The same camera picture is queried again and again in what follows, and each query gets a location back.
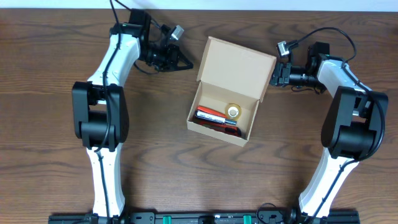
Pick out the cardboard box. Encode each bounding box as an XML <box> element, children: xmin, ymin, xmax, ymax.
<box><xmin>187</xmin><ymin>37</ymin><xmax>277</xmax><ymax>147</ymax></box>

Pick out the black marker pen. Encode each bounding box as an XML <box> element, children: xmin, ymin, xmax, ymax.
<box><xmin>195</xmin><ymin>111</ymin><xmax>237</xmax><ymax>126</ymax></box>

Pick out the red stapler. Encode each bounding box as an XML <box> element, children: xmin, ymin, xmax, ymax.
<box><xmin>197</xmin><ymin>106</ymin><xmax>226</xmax><ymax>118</ymax></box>

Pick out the clear tape roll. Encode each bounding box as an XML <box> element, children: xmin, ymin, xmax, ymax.
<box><xmin>225</xmin><ymin>103</ymin><xmax>242</xmax><ymax>121</ymax></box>

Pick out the red utility knife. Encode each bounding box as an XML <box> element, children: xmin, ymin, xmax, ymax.
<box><xmin>195</xmin><ymin>120</ymin><xmax>242</xmax><ymax>137</ymax></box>

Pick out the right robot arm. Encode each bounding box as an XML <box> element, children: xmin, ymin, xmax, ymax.
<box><xmin>270</xmin><ymin>41</ymin><xmax>388</xmax><ymax>223</ymax></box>

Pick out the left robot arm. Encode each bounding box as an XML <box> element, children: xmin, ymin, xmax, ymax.
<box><xmin>72</xmin><ymin>9</ymin><xmax>193</xmax><ymax>223</ymax></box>

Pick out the black mounting rail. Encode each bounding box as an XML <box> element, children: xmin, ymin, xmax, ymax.
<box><xmin>48</xmin><ymin>211</ymin><xmax>361</xmax><ymax>224</ymax></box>

